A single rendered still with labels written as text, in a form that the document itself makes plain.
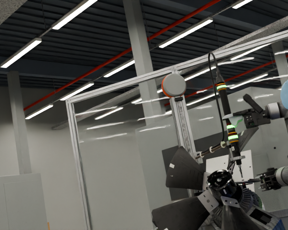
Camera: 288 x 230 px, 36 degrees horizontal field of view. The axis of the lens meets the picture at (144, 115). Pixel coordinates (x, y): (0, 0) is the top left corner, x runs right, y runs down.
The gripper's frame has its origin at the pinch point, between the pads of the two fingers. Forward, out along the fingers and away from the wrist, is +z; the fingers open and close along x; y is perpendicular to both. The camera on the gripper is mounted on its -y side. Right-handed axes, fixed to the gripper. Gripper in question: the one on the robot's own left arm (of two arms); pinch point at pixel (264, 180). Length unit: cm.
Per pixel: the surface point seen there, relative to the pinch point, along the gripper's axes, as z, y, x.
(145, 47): 610, -175, -286
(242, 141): 19.3, -6.4, -19.9
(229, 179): 9.1, 11.1, -4.8
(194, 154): 69, 1, -23
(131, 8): 605, -171, -369
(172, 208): 22.5, 37.0, 0.7
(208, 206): 18.7, 21.2, 4.4
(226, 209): 5.5, 18.8, 7.1
